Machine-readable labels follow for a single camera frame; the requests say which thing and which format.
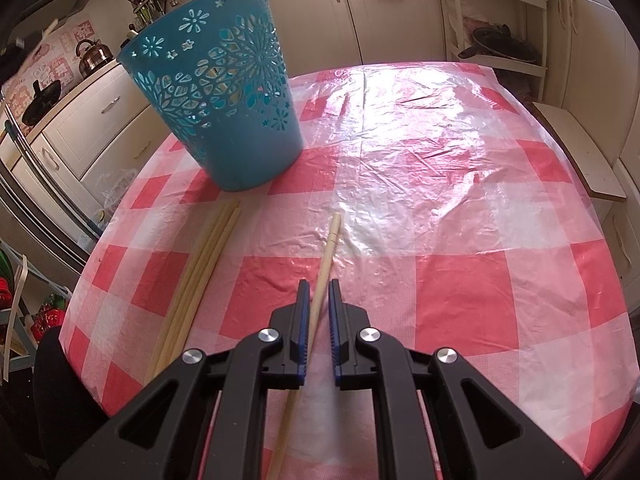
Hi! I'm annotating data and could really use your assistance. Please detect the cream lower kitchen cabinets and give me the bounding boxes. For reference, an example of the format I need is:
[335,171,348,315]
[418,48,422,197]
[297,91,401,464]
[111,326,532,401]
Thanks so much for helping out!
[6,62,169,228]

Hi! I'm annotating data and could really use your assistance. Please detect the single wooden chopstick on table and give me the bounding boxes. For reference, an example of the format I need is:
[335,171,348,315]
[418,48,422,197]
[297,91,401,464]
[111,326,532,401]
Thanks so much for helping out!
[266,212,342,480]

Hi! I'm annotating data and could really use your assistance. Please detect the red white checkered tablecloth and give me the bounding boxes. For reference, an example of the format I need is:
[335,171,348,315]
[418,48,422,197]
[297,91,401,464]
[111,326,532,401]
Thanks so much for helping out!
[60,63,639,471]

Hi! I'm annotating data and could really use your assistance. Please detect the wooden stool seat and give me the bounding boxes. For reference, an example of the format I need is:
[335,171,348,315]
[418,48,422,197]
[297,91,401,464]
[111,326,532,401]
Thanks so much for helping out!
[533,102,626,203]

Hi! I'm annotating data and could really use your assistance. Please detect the black wok on stove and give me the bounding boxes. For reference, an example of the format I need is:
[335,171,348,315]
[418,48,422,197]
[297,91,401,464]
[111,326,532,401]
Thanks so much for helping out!
[21,79,62,127]

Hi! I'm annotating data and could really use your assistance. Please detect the teal perforated plastic basket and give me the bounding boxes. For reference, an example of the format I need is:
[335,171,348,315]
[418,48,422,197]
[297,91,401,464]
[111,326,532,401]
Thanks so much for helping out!
[117,0,304,192]

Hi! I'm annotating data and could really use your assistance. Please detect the copper kettle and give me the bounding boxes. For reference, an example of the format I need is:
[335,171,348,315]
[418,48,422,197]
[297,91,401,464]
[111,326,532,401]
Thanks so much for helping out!
[75,39,114,79]

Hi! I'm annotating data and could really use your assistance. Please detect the dark pan on rack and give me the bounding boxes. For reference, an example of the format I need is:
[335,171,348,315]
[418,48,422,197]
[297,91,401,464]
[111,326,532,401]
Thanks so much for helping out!
[458,25,540,64]

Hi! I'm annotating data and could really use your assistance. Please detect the white tiered storage rack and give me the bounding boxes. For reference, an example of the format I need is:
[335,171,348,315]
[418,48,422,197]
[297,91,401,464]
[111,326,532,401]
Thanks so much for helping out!
[440,0,548,100]

